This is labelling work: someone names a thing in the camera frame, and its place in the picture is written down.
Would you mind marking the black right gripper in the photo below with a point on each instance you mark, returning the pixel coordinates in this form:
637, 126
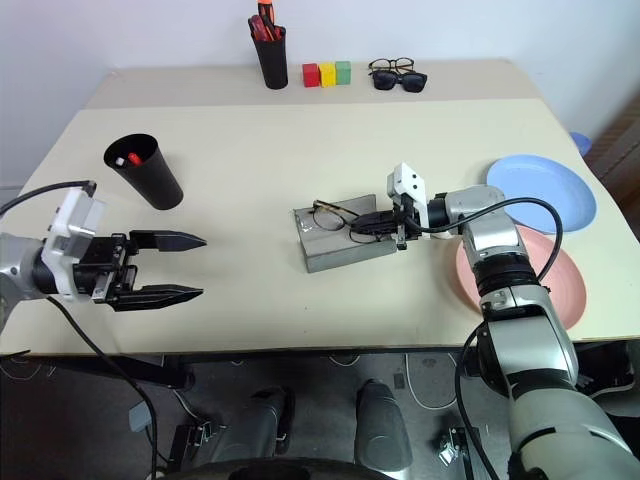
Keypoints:
410, 220

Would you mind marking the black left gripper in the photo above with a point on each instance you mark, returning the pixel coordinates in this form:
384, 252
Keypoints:
100, 270

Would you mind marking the grey glasses case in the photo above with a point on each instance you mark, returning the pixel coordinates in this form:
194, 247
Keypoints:
340, 255

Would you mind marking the black thin-rimmed eyeglasses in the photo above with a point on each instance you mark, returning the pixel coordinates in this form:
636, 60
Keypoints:
330, 217

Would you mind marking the red and black pen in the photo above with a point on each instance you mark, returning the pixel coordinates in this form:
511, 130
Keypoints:
134, 158

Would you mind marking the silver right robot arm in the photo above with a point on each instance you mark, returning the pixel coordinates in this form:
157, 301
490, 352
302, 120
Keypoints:
530, 340

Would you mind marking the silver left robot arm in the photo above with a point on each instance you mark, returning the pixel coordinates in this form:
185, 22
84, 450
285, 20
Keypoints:
12, 265

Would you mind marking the wide black plastic cup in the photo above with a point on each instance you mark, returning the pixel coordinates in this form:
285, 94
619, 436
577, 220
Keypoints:
160, 185

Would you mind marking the black sunglasses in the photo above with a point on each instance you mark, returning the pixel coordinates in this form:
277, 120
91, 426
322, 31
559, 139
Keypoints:
412, 82

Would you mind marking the small grey box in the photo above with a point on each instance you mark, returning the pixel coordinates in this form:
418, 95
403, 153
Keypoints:
140, 419

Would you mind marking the green wooden block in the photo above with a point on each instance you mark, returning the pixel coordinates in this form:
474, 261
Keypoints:
343, 73

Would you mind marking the yellow wooden block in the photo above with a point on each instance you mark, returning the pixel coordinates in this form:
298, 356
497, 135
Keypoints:
328, 76

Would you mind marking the brown-framed eyeglasses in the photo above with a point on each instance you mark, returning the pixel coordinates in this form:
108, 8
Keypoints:
382, 64

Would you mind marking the red wooden block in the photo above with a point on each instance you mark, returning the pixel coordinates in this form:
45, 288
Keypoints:
310, 76

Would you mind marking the black metal floor clamp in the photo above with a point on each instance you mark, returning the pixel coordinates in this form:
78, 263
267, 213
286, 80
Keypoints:
452, 445
192, 440

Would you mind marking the blue plastic plate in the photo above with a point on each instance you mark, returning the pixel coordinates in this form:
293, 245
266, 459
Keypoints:
550, 185

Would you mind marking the dark grey rounded foot shell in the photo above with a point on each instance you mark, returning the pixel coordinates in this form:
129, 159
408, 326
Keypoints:
260, 425
382, 430

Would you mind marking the slim black pen holder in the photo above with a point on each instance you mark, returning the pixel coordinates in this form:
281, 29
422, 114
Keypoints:
272, 65

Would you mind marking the pink plastic plate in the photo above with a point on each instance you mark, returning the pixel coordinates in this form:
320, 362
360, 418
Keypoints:
567, 290

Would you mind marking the red and black screwdriver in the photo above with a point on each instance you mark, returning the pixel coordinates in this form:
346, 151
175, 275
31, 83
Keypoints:
280, 33
255, 27

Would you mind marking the dark woven furniture side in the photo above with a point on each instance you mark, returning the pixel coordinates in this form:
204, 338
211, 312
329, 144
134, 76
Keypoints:
617, 150

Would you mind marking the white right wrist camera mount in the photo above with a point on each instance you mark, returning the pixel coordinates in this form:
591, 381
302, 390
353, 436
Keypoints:
407, 180

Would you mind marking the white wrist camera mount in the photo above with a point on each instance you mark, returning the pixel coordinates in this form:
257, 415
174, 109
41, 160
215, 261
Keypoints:
407, 180
60, 220

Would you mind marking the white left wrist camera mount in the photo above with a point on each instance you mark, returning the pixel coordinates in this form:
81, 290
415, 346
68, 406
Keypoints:
60, 220

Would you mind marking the black table frame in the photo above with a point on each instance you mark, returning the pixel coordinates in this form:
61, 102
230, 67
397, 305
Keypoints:
100, 367

